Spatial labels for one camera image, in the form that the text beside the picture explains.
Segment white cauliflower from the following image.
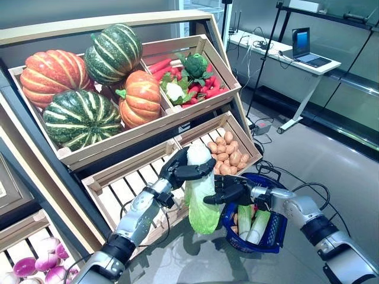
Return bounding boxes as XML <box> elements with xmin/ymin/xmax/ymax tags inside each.
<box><xmin>159</xmin><ymin>73</ymin><xmax>195</xmax><ymax>106</ymax></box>

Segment dark wall shelf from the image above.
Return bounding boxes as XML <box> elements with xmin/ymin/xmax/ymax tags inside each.
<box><xmin>257</xmin><ymin>0</ymin><xmax>379</xmax><ymax>154</ymax></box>

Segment white box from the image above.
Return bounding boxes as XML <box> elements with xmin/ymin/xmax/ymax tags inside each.
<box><xmin>288</xmin><ymin>0</ymin><xmax>322</xmax><ymax>12</ymax></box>

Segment glass door cabinet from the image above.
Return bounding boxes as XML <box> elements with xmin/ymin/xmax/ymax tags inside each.
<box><xmin>177</xmin><ymin>0</ymin><xmax>226</xmax><ymax>30</ymax></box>

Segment wooden vegetable display stand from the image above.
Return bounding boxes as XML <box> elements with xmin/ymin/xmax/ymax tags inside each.
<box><xmin>0</xmin><ymin>8</ymin><xmax>264</xmax><ymax>261</ymax></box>

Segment grey laptop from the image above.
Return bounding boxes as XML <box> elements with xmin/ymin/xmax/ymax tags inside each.
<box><xmin>291</xmin><ymin>27</ymin><xmax>333</xmax><ymax>67</ymax></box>

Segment wide wooden slat crate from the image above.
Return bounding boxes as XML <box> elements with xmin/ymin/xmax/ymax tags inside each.
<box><xmin>81</xmin><ymin>138</ymin><xmax>208</xmax><ymax>261</ymax></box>

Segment grey box with red button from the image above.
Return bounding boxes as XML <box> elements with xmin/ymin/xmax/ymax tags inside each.
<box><xmin>253</xmin><ymin>118</ymin><xmax>275</xmax><ymax>136</ymax></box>

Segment large orange pumpkin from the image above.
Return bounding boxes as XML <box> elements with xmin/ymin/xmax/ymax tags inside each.
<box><xmin>20</xmin><ymin>49</ymin><xmax>95</xmax><ymax>109</ymax></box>

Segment small orange pumpkin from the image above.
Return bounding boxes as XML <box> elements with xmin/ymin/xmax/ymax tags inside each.
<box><xmin>115</xmin><ymin>70</ymin><xmax>162</xmax><ymax>130</ymax></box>

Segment white hanging cables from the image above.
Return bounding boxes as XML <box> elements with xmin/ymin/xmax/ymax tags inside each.
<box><xmin>244</xmin><ymin>38</ymin><xmax>255</xmax><ymax>78</ymax></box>

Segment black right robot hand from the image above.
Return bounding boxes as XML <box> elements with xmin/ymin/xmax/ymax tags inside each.
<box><xmin>203</xmin><ymin>174</ymin><xmax>255</xmax><ymax>207</ymax></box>

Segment green striped pumpkin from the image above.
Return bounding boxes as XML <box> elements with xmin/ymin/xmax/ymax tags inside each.
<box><xmin>42</xmin><ymin>89</ymin><xmax>124</xmax><ymax>152</ymax></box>
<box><xmin>84</xmin><ymin>23</ymin><xmax>143</xmax><ymax>86</ymax></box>

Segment blue plastic shopping basket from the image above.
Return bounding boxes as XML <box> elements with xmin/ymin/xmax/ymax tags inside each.
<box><xmin>220</xmin><ymin>167</ymin><xmax>288</xmax><ymax>254</ymax></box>

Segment black device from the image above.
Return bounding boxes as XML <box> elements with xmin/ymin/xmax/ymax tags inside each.
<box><xmin>343</xmin><ymin>11</ymin><xmax>374</xmax><ymax>24</ymax></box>

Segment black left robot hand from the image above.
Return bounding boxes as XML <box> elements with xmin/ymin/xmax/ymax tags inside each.
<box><xmin>158</xmin><ymin>146</ymin><xmax>217</xmax><ymax>192</ymax></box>

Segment brown potato heap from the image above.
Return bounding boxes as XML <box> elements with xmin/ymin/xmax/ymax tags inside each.
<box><xmin>206</xmin><ymin>131</ymin><xmax>251</xmax><ymax>176</ymax></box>

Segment green broccoli head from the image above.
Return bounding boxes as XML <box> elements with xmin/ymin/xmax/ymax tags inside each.
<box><xmin>177</xmin><ymin>52</ymin><xmax>214</xmax><ymax>86</ymax></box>

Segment black tripod stand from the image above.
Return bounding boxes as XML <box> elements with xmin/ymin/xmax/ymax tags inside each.
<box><xmin>220</xmin><ymin>0</ymin><xmax>233</xmax><ymax>48</ymax></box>
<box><xmin>245</xmin><ymin>1</ymin><xmax>285</xmax><ymax>119</ymax></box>

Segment black antenna router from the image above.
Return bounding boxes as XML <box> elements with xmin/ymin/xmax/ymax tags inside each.
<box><xmin>227</xmin><ymin>11</ymin><xmax>240</xmax><ymax>35</ymax></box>

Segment small wooden crate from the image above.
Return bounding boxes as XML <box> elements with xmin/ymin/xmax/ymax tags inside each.
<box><xmin>141</xmin><ymin>34</ymin><xmax>242</xmax><ymax>115</ymax></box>
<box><xmin>174</xmin><ymin>111</ymin><xmax>264</xmax><ymax>178</ymax></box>

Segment white desk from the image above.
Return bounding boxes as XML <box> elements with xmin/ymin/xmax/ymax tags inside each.
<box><xmin>227</xmin><ymin>28</ymin><xmax>342</xmax><ymax>134</ymax></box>

